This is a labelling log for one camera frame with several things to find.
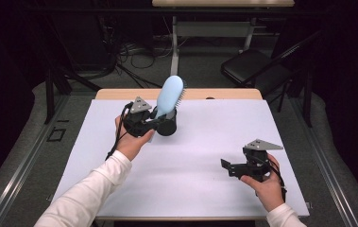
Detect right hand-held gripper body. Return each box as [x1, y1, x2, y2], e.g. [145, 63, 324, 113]
[230, 138, 284, 183]

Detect wooden table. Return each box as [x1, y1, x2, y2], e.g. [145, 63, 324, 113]
[94, 88, 307, 221]

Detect black mesh cup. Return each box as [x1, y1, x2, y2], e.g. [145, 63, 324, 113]
[152, 105, 179, 137]

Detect left hand-held gripper cable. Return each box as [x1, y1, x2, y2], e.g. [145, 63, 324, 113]
[105, 102, 134, 161]

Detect black folding chair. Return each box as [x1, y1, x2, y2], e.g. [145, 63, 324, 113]
[220, 29, 323, 114]

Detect white table mat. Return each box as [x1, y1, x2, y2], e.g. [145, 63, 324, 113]
[52, 98, 311, 218]

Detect black metal stand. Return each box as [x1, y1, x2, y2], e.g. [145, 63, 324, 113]
[303, 70, 314, 129]
[43, 65, 103, 125]

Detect hand-held gripper cable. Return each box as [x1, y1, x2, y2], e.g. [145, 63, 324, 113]
[269, 159, 287, 203]
[105, 102, 134, 161]

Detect metal floor rail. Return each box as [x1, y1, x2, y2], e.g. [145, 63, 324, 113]
[0, 94, 71, 227]
[288, 94, 358, 227]

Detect person's right hand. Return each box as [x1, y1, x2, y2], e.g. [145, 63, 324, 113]
[240, 153, 285, 213]

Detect floor cable bundle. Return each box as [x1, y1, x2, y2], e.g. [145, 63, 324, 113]
[102, 15, 189, 89]

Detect light blue hairbrush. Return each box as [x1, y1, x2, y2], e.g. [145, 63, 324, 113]
[153, 75, 187, 121]

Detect person's left hand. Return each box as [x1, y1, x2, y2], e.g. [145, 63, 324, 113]
[114, 114, 156, 162]

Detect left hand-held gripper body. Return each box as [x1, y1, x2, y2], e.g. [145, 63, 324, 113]
[123, 96, 160, 138]

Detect white background desk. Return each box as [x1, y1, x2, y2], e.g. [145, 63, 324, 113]
[151, 0, 296, 80]

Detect right hand-held gripper cable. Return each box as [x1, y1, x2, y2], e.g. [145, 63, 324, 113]
[269, 159, 287, 203]

